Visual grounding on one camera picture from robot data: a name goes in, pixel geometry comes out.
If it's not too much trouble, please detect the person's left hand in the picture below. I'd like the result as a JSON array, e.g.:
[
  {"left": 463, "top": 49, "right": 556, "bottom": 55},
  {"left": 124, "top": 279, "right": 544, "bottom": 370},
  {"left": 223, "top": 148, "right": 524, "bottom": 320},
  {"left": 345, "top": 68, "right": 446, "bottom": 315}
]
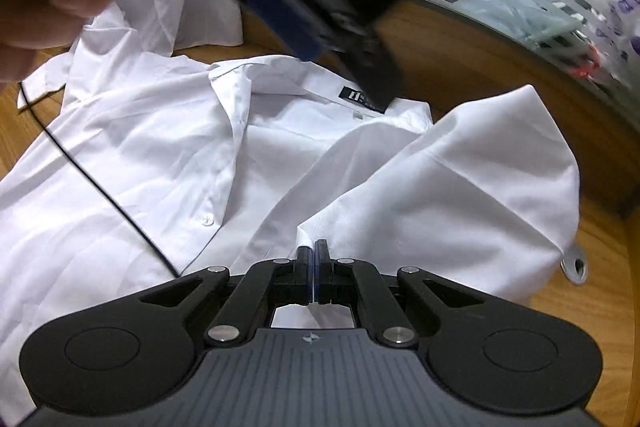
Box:
[{"left": 0, "top": 0, "right": 124, "bottom": 83}]

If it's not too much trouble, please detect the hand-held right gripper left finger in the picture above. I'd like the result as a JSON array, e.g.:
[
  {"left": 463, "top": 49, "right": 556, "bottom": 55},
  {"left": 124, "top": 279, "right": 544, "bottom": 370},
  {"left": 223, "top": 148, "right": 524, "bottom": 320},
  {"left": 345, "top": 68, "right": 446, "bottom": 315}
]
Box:
[{"left": 140, "top": 247, "right": 313, "bottom": 348}]

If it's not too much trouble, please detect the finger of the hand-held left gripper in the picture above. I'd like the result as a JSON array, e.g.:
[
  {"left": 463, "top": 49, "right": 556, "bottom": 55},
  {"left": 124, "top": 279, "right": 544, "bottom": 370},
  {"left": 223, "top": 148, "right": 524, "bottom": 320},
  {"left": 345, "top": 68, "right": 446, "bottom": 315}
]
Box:
[
  {"left": 235, "top": 0, "right": 326, "bottom": 62},
  {"left": 320, "top": 9, "right": 404, "bottom": 106}
]

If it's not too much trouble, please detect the white printed plastic bag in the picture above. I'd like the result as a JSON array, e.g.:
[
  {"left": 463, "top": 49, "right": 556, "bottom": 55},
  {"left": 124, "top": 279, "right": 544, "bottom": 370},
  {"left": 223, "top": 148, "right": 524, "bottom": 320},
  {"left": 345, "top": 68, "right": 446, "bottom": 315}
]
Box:
[{"left": 594, "top": 0, "right": 640, "bottom": 64}]

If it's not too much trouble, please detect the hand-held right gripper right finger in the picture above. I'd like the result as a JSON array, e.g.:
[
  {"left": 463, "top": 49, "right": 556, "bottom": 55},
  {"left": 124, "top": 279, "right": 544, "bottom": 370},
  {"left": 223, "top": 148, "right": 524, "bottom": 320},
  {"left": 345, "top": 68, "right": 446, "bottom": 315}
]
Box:
[{"left": 315, "top": 239, "right": 486, "bottom": 349}]

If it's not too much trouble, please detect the grey desk cable grommet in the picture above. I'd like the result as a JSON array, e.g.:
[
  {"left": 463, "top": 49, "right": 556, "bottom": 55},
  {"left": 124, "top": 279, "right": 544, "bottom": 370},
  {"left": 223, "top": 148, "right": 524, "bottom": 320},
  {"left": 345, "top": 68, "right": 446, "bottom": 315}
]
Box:
[{"left": 561, "top": 247, "right": 589, "bottom": 282}]

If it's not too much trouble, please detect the light blue plastic bag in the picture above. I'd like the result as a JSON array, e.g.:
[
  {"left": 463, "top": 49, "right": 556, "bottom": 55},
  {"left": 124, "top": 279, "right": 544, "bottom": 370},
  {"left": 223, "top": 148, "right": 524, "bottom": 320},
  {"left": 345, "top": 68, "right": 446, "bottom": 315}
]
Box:
[{"left": 450, "top": 0, "right": 584, "bottom": 50}]

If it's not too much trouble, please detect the black cable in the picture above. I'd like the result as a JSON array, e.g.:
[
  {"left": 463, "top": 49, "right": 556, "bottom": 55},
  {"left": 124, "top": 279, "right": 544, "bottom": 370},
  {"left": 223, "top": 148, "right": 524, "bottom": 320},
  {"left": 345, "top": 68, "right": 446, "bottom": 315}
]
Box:
[{"left": 17, "top": 81, "right": 182, "bottom": 279}]

